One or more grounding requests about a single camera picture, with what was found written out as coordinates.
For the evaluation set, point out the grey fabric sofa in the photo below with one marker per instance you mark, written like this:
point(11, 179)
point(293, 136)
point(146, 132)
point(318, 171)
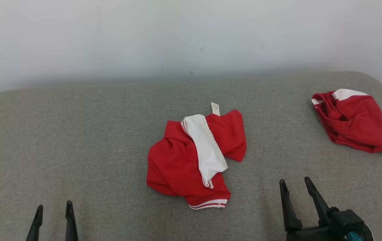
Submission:
point(77, 150)

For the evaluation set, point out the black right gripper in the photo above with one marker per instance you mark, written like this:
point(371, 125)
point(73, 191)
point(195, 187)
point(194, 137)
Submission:
point(311, 234)

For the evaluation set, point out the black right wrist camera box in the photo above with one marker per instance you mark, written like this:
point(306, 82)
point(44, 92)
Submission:
point(345, 219)

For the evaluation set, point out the red basketball jersey number 23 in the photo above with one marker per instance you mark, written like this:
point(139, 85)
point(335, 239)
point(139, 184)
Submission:
point(171, 160)

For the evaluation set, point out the red shorts white side stripe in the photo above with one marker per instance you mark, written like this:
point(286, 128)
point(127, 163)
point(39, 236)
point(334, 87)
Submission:
point(358, 127)

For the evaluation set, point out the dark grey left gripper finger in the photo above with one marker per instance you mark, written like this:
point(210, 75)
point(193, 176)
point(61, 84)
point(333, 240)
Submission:
point(36, 227)
point(71, 224)

